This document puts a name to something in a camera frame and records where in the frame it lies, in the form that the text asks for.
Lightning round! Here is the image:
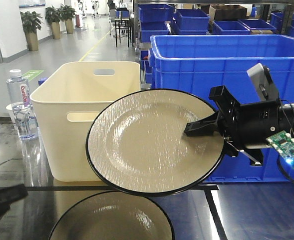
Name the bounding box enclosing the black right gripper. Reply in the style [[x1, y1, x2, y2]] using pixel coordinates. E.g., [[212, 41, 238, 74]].
[[184, 85, 294, 157]]

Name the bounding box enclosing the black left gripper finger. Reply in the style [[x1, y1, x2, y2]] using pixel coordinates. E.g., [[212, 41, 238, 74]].
[[0, 184, 28, 216]]

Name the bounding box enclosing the beige plate black rim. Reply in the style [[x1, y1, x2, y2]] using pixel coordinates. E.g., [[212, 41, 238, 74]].
[[49, 191, 175, 240], [86, 89, 224, 196]]

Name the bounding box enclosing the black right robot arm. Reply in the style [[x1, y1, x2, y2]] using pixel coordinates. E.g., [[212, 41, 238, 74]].
[[184, 85, 294, 162]]

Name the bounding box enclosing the large blue plastic crate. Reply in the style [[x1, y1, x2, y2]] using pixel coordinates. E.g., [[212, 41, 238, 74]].
[[148, 34, 294, 185]]

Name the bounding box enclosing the green circuit board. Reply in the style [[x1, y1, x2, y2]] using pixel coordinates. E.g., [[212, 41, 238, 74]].
[[266, 130, 294, 169]]

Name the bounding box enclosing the clear water bottle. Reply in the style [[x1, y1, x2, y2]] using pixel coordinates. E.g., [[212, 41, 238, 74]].
[[6, 69, 38, 141]]

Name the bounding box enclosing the cream plastic storage bin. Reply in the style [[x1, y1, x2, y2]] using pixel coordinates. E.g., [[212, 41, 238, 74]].
[[30, 61, 141, 182]]

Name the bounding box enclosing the potted plant tan pot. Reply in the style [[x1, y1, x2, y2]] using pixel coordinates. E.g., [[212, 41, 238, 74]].
[[45, 6, 61, 40], [60, 4, 75, 34]]

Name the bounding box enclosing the potted plant in tan pot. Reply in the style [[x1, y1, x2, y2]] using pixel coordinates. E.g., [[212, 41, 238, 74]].
[[20, 11, 42, 51]]

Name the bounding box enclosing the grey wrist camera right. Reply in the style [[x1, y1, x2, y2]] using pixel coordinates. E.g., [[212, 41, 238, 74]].
[[247, 63, 280, 102]]

